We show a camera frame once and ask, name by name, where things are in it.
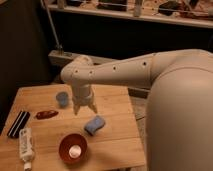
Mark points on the blue plastic cup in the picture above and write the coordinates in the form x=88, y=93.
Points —
x=62, y=99

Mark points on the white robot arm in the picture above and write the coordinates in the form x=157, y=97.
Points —
x=179, y=124

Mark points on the red glossy wrapper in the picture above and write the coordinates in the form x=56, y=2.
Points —
x=46, y=114

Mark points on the white tube bottle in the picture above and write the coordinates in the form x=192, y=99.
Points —
x=26, y=151

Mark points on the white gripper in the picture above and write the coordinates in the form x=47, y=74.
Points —
x=82, y=95

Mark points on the blue sponge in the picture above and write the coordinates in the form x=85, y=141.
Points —
x=92, y=126

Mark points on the red ceramic bowl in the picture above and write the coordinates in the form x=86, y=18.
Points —
x=72, y=148

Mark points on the white wall shelf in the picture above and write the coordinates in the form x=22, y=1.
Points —
x=194, y=13

